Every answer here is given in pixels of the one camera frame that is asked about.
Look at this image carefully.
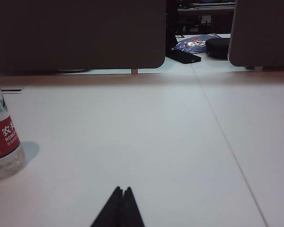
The blue patterned bag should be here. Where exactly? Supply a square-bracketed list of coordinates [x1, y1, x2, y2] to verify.
[176, 34, 222, 54]

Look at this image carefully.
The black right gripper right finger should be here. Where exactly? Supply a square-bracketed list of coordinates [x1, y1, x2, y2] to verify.
[119, 186, 145, 227]

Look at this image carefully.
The black flat box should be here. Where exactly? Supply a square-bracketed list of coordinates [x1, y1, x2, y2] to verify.
[166, 47, 202, 65]

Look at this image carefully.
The dark background office desk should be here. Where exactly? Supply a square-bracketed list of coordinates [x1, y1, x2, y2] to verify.
[167, 0, 236, 36]

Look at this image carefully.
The black round cushion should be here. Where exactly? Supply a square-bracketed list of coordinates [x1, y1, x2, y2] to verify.
[205, 38, 231, 59]

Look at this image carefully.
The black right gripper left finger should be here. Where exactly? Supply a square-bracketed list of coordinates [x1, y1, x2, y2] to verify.
[89, 186, 124, 227]

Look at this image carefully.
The brown partition panel white edge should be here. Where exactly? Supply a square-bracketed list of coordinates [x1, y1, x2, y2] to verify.
[228, 0, 284, 71]

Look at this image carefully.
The clear water bottle red label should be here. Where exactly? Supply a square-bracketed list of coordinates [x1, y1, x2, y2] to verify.
[0, 66, 26, 182]

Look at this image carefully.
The wide brown desk partition panel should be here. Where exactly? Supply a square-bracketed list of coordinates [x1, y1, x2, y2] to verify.
[0, 0, 167, 77]

